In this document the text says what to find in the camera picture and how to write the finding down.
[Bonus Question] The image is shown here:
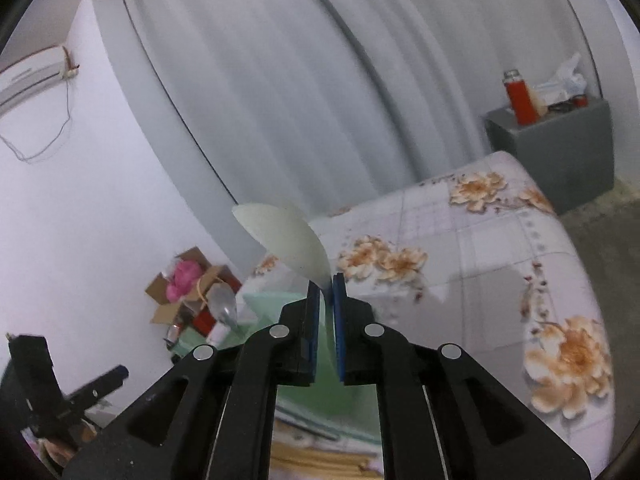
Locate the red gift bag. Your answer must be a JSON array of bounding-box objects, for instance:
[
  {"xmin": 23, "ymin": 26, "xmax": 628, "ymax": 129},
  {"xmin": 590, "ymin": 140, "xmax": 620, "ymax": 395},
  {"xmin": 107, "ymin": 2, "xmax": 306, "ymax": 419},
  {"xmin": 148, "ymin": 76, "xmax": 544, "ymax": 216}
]
[{"xmin": 192, "ymin": 267, "xmax": 243, "ymax": 337}]

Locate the grey nightstand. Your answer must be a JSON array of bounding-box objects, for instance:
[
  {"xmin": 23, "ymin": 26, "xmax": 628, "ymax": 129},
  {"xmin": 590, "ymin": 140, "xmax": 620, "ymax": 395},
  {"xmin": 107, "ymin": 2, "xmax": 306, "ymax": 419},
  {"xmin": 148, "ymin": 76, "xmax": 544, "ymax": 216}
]
[{"xmin": 484, "ymin": 97, "xmax": 615, "ymax": 216}]

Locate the cardboard box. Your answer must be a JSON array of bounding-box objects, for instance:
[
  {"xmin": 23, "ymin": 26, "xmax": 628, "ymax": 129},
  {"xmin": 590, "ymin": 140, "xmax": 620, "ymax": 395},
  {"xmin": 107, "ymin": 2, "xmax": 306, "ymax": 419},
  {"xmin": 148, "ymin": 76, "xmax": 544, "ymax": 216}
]
[{"xmin": 145, "ymin": 246, "xmax": 236, "ymax": 326}]

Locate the pile of wooden chopsticks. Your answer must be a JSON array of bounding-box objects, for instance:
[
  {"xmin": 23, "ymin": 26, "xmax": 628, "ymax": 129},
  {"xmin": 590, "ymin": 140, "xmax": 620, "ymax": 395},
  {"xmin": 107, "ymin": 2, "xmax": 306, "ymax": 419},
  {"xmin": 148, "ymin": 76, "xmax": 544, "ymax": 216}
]
[{"xmin": 272, "ymin": 437, "xmax": 382, "ymax": 480}]

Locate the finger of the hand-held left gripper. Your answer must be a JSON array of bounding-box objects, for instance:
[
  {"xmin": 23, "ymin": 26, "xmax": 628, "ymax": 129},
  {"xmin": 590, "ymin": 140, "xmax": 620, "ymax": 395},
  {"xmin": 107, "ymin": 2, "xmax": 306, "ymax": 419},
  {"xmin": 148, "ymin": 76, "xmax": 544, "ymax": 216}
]
[{"xmin": 65, "ymin": 365, "xmax": 130, "ymax": 412}]

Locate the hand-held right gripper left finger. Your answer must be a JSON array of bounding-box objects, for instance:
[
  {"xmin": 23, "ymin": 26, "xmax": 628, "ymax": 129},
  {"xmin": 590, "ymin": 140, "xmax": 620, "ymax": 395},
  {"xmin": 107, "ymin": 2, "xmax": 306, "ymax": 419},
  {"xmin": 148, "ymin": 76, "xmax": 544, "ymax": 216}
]
[{"xmin": 62, "ymin": 280, "xmax": 321, "ymax": 480}]

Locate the white plastic bag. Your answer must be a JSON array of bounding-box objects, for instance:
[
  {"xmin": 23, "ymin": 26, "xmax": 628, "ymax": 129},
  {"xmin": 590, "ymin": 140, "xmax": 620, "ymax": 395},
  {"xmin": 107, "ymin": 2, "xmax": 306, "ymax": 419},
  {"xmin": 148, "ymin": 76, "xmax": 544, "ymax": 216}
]
[{"xmin": 540, "ymin": 52, "xmax": 588, "ymax": 96}]

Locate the floral bed sheet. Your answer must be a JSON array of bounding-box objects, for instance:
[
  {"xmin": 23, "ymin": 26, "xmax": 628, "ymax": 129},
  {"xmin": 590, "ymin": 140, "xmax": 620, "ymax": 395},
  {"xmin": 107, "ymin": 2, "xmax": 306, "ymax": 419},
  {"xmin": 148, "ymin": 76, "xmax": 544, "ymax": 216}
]
[{"xmin": 250, "ymin": 150, "xmax": 616, "ymax": 480}]

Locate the grey curtain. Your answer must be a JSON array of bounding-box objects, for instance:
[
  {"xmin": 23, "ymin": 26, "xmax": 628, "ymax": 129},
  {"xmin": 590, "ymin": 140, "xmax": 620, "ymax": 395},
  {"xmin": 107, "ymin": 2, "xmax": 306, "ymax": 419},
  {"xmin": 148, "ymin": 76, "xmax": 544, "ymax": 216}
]
[{"xmin": 122, "ymin": 0, "xmax": 606, "ymax": 221}]

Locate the red thermos bottle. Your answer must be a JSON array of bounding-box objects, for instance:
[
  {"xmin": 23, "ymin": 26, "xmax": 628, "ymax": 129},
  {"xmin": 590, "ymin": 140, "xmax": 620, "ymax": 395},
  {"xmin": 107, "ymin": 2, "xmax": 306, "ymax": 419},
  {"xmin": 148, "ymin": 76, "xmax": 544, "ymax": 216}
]
[{"xmin": 502, "ymin": 69, "xmax": 541, "ymax": 126}]

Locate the pink plastic bag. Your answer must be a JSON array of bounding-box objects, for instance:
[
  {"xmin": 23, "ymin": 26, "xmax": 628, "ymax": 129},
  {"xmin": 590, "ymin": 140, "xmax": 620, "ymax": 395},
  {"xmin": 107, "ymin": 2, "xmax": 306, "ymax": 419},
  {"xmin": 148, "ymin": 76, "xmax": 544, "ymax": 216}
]
[{"xmin": 167, "ymin": 260, "xmax": 202, "ymax": 303}]

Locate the thin power cable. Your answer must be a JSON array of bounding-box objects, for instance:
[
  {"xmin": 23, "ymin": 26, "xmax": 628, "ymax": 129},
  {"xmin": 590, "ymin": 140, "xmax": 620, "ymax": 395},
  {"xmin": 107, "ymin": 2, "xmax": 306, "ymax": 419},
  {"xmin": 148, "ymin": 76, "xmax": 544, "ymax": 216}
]
[{"xmin": 0, "ymin": 65, "xmax": 81, "ymax": 163}]

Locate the clear plastic item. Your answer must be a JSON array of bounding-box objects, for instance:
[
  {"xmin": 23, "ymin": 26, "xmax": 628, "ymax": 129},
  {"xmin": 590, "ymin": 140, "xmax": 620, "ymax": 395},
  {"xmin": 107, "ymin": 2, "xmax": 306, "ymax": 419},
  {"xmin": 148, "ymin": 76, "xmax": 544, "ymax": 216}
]
[{"xmin": 207, "ymin": 284, "xmax": 240, "ymax": 332}]

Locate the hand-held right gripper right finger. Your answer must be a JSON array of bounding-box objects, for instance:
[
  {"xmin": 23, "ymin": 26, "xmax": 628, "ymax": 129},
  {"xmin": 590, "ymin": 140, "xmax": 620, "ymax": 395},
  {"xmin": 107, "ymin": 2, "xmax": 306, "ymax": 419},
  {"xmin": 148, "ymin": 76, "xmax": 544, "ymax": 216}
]
[{"xmin": 331, "ymin": 274, "xmax": 591, "ymax": 480}]

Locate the white air conditioner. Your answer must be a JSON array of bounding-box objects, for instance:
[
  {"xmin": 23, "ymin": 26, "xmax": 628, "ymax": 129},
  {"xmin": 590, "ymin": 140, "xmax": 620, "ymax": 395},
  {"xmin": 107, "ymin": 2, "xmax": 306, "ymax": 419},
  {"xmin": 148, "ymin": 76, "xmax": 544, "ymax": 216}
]
[{"xmin": 0, "ymin": 46, "xmax": 71, "ymax": 116}]

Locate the tissue pack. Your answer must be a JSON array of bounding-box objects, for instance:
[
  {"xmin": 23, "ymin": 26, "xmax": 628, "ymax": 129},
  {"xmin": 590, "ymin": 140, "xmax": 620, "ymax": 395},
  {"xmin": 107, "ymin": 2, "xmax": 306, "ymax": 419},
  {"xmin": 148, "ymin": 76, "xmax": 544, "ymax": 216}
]
[{"xmin": 530, "ymin": 82, "xmax": 571, "ymax": 107}]

